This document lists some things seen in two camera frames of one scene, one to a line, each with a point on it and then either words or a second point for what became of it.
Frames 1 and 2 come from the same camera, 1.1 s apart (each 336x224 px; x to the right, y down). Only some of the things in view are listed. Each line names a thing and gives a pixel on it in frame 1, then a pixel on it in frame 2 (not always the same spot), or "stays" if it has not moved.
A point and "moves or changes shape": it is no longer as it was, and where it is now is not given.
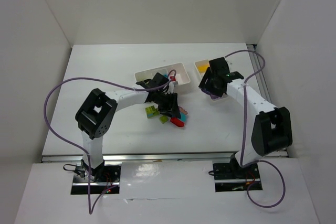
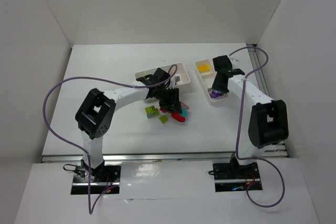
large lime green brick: x=151 y=112 stays
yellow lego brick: x=202 y=67 stays
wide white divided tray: x=182 y=77 stays
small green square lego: x=163 y=119 stays
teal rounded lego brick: x=183 y=117 -> x=184 y=112
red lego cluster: x=177 y=121 moves or changes shape
